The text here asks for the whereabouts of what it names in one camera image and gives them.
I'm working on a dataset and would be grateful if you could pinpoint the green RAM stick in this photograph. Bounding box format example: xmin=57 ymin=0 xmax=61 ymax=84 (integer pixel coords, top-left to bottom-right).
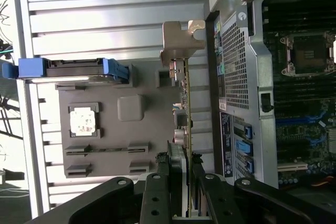
xmin=83 ymin=147 xmax=130 ymax=153

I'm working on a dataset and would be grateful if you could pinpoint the white expansion slot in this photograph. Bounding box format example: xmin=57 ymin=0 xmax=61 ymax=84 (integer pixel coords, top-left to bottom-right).
xmin=277 ymin=162 xmax=308 ymax=173

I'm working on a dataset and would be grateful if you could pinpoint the grey plastic parts rack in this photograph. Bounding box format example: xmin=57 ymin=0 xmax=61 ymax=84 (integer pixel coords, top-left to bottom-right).
xmin=54 ymin=62 xmax=190 ymax=180

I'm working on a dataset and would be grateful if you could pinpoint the green motherboard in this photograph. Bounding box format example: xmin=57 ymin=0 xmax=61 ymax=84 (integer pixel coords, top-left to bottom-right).
xmin=262 ymin=1 xmax=336 ymax=187

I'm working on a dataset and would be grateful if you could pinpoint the silver CPU chip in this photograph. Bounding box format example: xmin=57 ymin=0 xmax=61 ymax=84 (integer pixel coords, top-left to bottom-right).
xmin=69 ymin=106 xmax=97 ymax=137

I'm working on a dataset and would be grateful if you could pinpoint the blue expansion slot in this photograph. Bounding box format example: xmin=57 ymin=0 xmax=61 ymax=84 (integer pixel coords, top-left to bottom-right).
xmin=275 ymin=108 xmax=330 ymax=128

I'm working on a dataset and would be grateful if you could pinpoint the silver hard disk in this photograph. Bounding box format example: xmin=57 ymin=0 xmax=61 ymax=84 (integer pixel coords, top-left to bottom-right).
xmin=25 ymin=76 xmax=120 ymax=86

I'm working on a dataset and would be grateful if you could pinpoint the open PC case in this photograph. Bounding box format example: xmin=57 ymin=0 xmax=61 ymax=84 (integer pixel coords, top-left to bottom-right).
xmin=204 ymin=0 xmax=336 ymax=204

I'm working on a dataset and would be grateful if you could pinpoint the CPU socket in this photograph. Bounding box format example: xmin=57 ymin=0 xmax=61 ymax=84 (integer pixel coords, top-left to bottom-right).
xmin=280 ymin=30 xmax=336 ymax=77

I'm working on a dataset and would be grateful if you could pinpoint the blue disk caddy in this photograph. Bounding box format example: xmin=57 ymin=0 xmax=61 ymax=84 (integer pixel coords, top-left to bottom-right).
xmin=1 ymin=57 xmax=131 ymax=81

